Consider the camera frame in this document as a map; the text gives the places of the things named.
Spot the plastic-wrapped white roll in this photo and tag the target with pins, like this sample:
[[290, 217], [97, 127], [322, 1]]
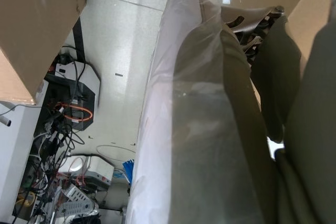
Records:
[[162, 103]]

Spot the white box device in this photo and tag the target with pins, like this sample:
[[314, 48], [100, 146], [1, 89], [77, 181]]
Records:
[[101, 167]]

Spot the blue bristled item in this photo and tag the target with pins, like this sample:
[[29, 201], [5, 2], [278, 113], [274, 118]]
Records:
[[128, 167]]

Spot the white tube with black end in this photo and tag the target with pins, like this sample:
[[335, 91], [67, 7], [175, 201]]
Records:
[[5, 120]]

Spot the dark cloth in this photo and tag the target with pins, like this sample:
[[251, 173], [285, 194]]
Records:
[[315, 129]]

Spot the white and black device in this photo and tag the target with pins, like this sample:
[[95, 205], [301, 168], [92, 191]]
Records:
[[89, 79]]

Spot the perforated grey metal plate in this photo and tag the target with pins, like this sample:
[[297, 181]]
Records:
[[76, 203]]

